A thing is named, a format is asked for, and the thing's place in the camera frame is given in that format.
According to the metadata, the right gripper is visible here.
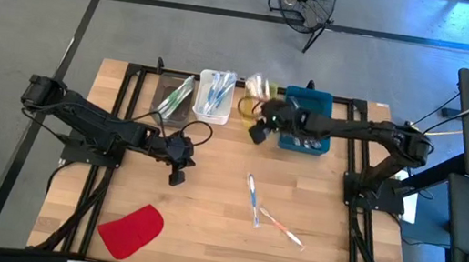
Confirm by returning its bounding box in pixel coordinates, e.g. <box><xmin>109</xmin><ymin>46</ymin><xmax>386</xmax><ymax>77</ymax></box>
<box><xmin>247</xmin><ymin>96</ymin><xmax>311</xmax><ymax>153</ymax></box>

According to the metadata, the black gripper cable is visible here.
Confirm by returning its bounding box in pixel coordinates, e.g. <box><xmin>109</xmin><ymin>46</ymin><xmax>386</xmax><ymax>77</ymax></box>
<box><xmin>176</xmin><ymin>117</ymin><xmax>216</xmax><ymax>151</ymax></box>
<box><xmin>236</xmin><ymin>94</ymin><xmax>268</xmax><ymax>122</ymax></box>

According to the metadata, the green handled toothbrush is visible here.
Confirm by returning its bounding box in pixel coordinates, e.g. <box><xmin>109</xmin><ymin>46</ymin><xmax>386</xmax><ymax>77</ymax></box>
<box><xmin>168</xmin><ymin>72</ymin><xmax>197</xmax><ymax>112</ymax></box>
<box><xmin>158</xmin><ymin>79</ymin><xmax>191</xmax><ymax>121</ymax></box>
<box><xmin>161</xmin><ymin>76</ymin><xmax>196</xmax><ymax>119</ymax></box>
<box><xmin>155</xmin><ymin>86</ymin><xmax>186</xmax><ymax>124</ymax></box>

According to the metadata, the grey transparent plastic bin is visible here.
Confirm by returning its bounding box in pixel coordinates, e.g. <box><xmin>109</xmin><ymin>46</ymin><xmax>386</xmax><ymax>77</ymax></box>
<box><xmin>147</xmin><ymin>70</ymin><xmax>198</xmax><ymax>131</ymax></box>

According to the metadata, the white plastic bin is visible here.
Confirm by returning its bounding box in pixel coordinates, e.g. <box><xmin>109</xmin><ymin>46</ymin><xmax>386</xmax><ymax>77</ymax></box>
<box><xmin>189</xmin><ymin>67</ymin><xmax>239</xmax><ymax>127</ymax></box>

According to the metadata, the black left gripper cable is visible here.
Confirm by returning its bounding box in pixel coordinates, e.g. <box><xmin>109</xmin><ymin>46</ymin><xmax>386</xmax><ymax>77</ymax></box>
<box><xmin>176</xmin><ymin>117</ymin><xmax>216</xmax><ymax>151</ymax></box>

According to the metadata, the yellow floor cable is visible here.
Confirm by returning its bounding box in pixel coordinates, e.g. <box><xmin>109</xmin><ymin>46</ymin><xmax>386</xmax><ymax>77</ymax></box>
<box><xmin>408</xmin><ymin>122</ymin><xmax>464</xmax><ymax>142</ymax></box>

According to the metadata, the white box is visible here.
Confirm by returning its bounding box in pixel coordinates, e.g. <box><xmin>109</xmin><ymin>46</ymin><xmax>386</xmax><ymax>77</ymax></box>
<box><xmin>390</xmin><ymin>167</ymin><xmax>423</xmax><ymax>224</ymax></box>

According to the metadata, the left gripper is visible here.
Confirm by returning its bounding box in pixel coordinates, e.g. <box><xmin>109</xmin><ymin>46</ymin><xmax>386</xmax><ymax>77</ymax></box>
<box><xmin>148</xmin><ymin>131</ymin><xmax>200</xmax><ymax>190</ymax></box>

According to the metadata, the black desk leg beam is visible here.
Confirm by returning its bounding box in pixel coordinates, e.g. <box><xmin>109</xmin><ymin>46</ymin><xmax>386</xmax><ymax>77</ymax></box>
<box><xmin>398</xmin><ymin>144</ymin><xmax>467</xmax><ymax>203</ymax></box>

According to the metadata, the teal plastic bin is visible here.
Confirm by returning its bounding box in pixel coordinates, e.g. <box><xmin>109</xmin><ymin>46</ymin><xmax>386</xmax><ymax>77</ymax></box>
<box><xmin>276</xmin><ymin>84</ymin><xmax>340</xmax><ymax>158</ymax></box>

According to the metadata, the red cloth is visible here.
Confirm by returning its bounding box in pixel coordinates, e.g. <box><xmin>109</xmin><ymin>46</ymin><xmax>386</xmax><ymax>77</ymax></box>
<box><xmin>93</xmin><ymin>197</ymin><xmax>168</xmax><ymax>262</ymax></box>

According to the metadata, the yellow plastic bin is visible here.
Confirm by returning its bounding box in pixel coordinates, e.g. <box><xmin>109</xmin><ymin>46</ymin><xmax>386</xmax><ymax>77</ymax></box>
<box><xmin>237</xmin><ymin>77</ymin><xmax>281</xmax><ymax>133</ymax></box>

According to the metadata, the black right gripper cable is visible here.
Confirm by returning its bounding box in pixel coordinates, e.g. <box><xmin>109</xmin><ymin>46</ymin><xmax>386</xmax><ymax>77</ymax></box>
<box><xmin>236</xmin><ymin>94</ymin><xmax>268</xmax><ymax>122</ymax></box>

